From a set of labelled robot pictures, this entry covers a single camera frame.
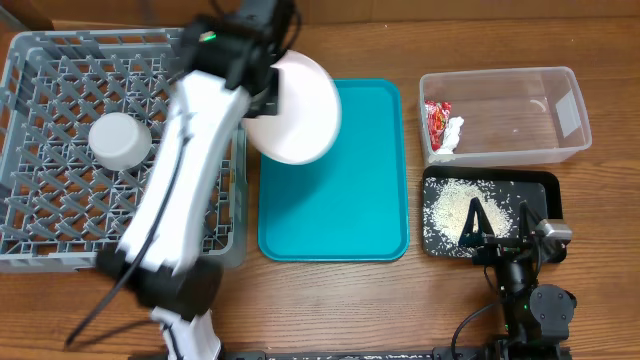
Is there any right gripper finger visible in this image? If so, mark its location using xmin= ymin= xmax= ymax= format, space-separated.
xmin=518 ymin=201 xmax=543 ymax=240
xmin=458 ymin=197 xmax=495 ymax=247

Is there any large white plate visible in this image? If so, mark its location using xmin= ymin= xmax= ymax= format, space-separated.
xmin=242 ymin=50 xmax=341 ymax=165

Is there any cooked rice pile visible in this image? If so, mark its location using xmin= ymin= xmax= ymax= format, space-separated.
xmin=423 ymin=177 xmax=518 ymax=258

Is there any white tissue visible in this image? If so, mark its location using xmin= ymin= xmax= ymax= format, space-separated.
xmin=436 ymin=116 xmax=464 ymax=155

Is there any red snack wrapper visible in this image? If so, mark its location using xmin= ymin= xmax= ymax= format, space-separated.
xmin=425 ymin=100 xmax=452 ymax=151

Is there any grey bowl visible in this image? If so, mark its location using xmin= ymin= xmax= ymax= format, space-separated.
xmin=88 ymin=112 xmax=152 ymax=171

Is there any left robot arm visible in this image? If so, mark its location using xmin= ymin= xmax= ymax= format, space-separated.
xmin=87 ymin=0 xmax=301 ymax=359

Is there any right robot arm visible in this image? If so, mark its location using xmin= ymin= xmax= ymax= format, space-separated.
xmin=450 ymin=198 xmax=577 ymax=359

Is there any black waste tray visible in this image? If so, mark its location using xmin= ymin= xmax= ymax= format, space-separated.
xmin=422 ymin=166 xmax=563 ymax=253

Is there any clear plastic waste bin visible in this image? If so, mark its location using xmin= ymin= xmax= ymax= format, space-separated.
xmin=419 ymin=66 xmax=592 ymax=167

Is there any grey dishwasher rack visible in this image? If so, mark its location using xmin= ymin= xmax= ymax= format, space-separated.
xmin=0 ymin=26 xmax=250 ymax=274

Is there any teal serving tray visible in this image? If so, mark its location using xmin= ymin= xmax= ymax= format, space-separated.
xmin=257 ymin=79 xmax=410 ymax=262

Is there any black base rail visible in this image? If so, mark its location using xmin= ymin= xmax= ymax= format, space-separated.
xmin=127 ymin=346 xmax=571 ymax=360

